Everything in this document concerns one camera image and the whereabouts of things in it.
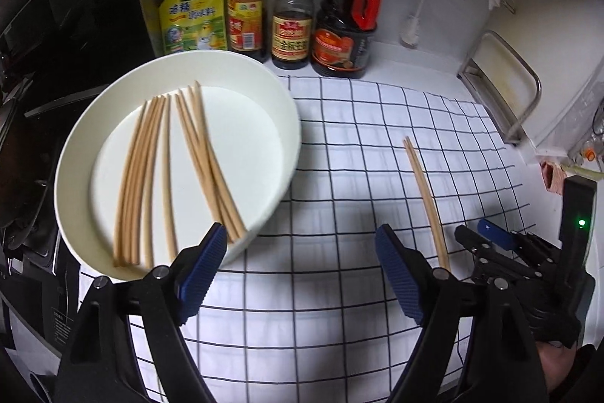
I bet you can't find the wooden chopstick one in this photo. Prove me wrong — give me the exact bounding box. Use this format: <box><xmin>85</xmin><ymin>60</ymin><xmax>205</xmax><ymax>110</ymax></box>
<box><xmin>162</xmin><ymin>94</ymin><xmax>178</xmax><ymax>260</ymax></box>

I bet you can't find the yellow cap vinegar bottle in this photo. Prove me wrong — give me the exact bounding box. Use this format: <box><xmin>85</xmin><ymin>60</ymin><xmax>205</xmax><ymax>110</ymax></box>
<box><xmin>226</xmin><ymin>0</ymin><xmax>267</xmax><ymax>62</ymax></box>

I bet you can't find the wooden chopstick three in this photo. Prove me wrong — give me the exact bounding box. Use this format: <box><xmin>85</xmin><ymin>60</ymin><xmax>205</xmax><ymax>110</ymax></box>
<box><xmin>122</xmin><ymin>98</ymin><xmax>156</xmax><ymax>266</ymax></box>

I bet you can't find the clear soy sauce bottle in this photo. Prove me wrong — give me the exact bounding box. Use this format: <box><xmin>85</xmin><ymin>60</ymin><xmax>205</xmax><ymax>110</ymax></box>
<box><xmin>270</xmin><ymin>0</ymin><xmax>314</xmax><ymax>69</ymax></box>

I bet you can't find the steel rack with board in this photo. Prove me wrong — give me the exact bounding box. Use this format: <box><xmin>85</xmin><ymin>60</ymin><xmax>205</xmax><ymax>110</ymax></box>
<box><xmin>457</xmin><ymin>29</ymin><xmax>542</xmax><ymax>145</ymax></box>

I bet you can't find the right hand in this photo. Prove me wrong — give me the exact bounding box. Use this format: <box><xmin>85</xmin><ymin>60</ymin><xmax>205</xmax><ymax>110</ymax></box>
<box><xmin>536</xmin><ymin>341</ymin><xmax>604</xmax><ymax>403</ymax></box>

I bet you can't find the wooden chopstick seven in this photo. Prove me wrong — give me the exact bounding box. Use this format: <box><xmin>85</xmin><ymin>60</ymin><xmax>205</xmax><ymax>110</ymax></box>
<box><xmin>176</xmin><ymin>83</ymin><xmax>247</xmax><ymax>243</ymax></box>

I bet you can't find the pink sponge piece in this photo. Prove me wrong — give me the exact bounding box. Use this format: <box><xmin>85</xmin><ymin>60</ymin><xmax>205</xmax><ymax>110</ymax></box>
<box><xmin>539</xmin><ymin>162</ymin><xmax>566</xmax><ymax>195</ymax></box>

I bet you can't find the wooden chopstick nine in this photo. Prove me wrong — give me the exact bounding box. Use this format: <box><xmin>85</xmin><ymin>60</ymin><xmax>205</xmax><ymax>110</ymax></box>
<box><xmin>194</xmin><ymin>82</ymin><xmax>247</xmax><ymax>242</ymax></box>

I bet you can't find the white dish brush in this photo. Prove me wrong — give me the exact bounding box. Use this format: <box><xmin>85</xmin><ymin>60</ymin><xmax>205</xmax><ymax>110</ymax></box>
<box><xmin>399</xmin><ymin>0</ymin><xmax>426</xmax><ymax>49</ymax></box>

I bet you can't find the large red handle bottle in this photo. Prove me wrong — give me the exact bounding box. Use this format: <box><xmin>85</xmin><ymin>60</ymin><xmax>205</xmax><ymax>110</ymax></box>
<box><xmin>310</xmin><ymin>0</ymin><xmax>382</xmax><ymax>79</ymax></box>

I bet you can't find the wooden chopstick ten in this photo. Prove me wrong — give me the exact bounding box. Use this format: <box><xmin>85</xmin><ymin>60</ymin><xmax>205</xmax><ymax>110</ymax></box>
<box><xmin>403</xmin><ymin>137</ymin><xmax>450</xmax><ymax>270</ymax></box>

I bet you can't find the black range hood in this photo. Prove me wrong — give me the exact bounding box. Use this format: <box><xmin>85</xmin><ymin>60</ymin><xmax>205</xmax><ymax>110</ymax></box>
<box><xmin>1</xmin><ymin>0</ymin><xmax>154</xmax><ymax>104</ymax></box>

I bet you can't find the wooden chopstick six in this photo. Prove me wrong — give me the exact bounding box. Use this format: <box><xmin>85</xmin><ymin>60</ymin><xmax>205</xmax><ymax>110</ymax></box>
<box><xmin>175</xmin><ymin>92</ymin><xmax>231</xmax><ymax>239</ymax></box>

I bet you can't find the white grid cloth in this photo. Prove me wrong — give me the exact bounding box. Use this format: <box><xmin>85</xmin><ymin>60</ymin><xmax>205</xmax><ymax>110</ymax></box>
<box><xmin>182</xmin><ymin>74</ymin><xmax>535</xmax><ymax>402</ymax></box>

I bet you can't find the wooden chopstick four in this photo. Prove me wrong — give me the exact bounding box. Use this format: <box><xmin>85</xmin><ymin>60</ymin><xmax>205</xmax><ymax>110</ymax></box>
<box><xmin>126</xmin><ymin>117</ymin><xmax>151</xmax><ymax>265</ymax></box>

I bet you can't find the wooden chopstick two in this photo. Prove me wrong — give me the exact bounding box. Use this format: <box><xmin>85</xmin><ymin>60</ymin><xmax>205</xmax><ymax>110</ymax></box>
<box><xmin>112</xmin><ymin>102</ymin><xmax>148</xmax><ymax>267</ymax></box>

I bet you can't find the white round tray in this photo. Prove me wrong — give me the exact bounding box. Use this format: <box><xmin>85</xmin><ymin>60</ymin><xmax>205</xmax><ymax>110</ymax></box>
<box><xmin>54</xmin><ymin>51</ymin><xmax>301</xmax><ymax>280</ymax></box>

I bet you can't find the wooden chopstick eight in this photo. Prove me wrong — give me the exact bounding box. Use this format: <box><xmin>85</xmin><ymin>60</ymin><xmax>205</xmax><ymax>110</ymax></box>
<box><xmin>187</xmin><ymin>83</ymin><xmax>246</xmax><ymax>243</ymax></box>

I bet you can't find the yellow seasoning pouch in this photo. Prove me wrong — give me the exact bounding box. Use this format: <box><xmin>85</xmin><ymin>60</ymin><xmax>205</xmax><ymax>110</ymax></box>
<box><xmin>159</xmin><ymin>0</ymin><xmax>227</xmax><ymax>54</ymax></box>

